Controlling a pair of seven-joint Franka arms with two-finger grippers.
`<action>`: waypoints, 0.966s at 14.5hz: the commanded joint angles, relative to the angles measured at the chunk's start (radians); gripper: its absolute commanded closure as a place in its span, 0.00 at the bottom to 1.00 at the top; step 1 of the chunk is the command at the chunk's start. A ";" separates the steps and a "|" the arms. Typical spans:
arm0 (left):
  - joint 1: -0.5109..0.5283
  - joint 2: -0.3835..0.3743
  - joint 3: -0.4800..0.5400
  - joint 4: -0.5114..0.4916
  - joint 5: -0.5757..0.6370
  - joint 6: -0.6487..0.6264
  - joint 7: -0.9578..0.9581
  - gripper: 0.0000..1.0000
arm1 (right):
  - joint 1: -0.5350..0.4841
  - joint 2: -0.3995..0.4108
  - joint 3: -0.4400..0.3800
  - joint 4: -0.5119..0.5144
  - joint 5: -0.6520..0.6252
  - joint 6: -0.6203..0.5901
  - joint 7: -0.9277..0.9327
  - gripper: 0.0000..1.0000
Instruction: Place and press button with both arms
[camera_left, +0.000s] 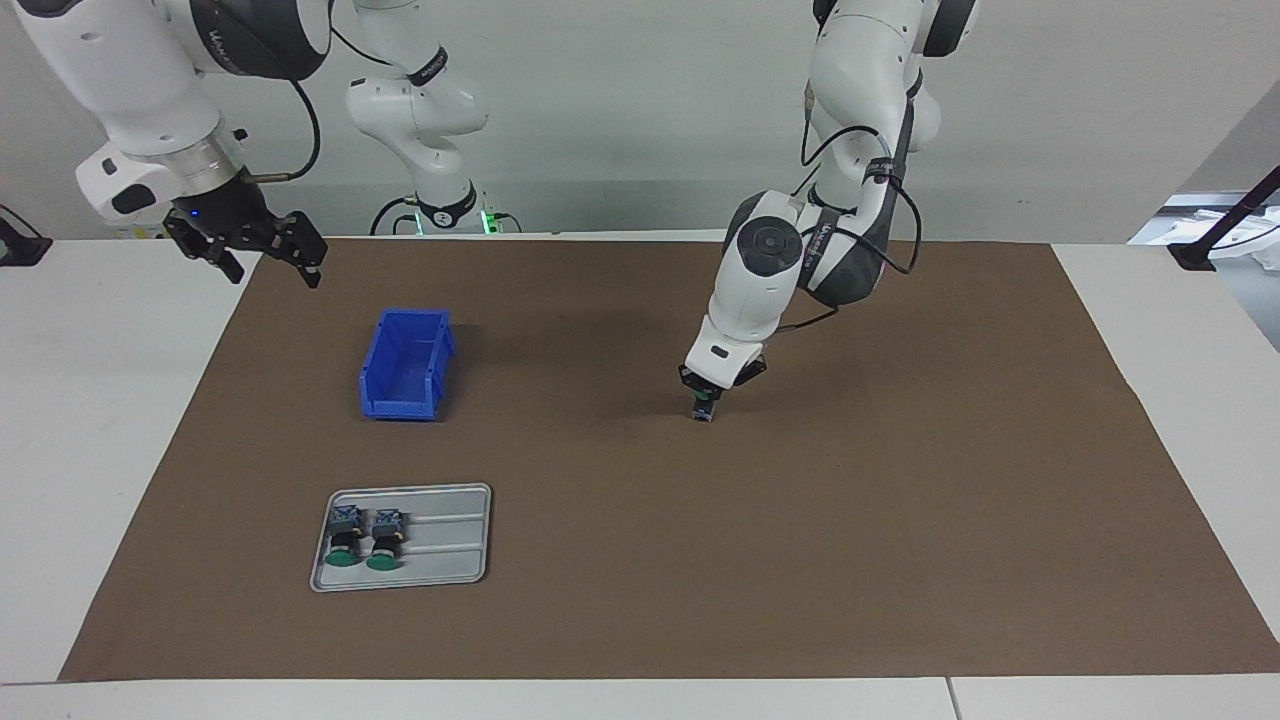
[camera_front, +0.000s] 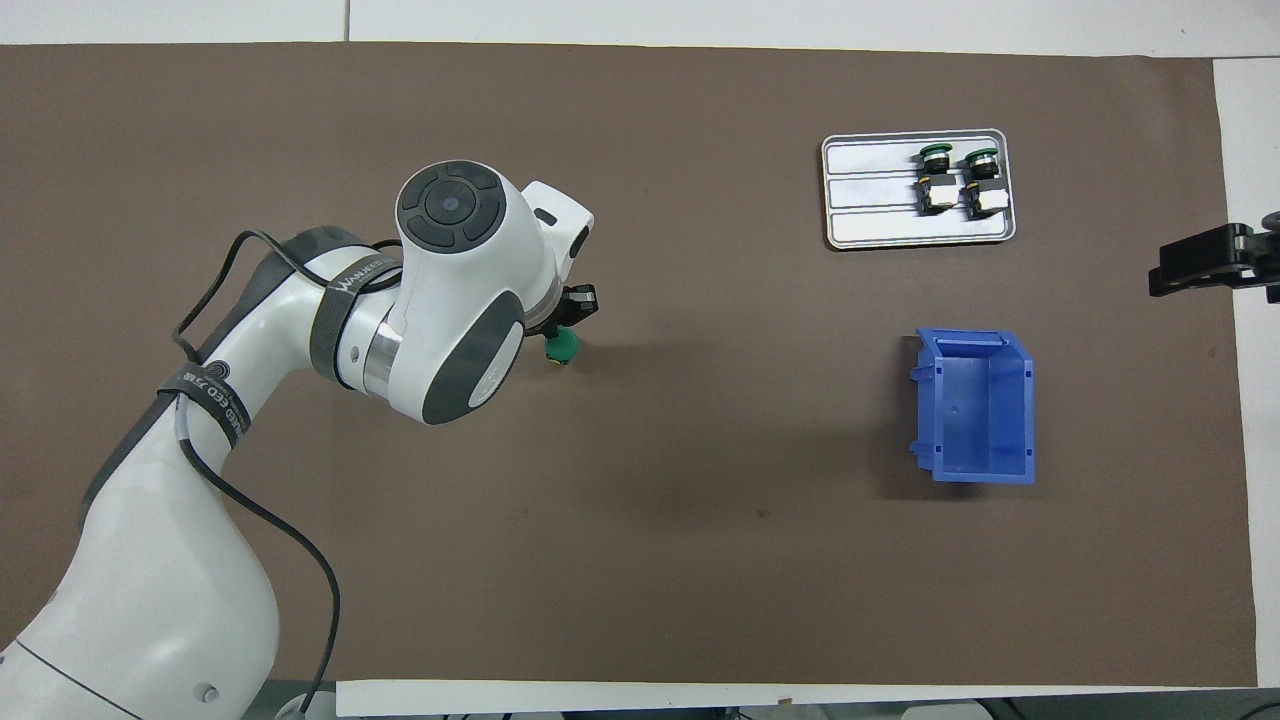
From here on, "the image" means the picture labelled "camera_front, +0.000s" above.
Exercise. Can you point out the green push button switch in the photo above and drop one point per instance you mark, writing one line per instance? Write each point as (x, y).
(937, 182)
(983, 185)
(565, 348)

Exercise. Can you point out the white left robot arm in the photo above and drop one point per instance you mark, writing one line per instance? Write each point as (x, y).
(150, 600)

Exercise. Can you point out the brown paper mat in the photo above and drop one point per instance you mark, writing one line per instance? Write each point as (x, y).
(700, 150)

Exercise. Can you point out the blue plastic bin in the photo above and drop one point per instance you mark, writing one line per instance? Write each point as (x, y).
(975, 420)

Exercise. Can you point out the grey metal tray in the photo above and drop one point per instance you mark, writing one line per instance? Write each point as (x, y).
(870, 200)

